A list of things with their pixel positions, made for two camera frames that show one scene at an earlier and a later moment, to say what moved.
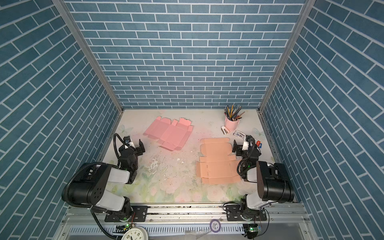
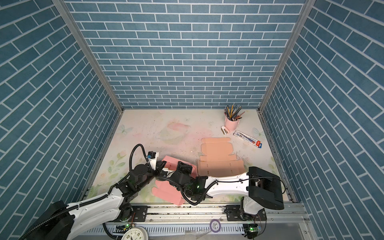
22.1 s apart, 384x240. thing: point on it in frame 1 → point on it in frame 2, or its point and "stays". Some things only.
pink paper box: (171, 135) → (165, 191)
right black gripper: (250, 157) → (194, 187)
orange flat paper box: (217, 166) stays
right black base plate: (238, 212) stays
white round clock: (136, 233) stays
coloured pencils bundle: (232, 113) stays
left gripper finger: (140, 149) → (160, 165)
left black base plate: (133, 214) stays
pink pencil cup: (231, 125) stays
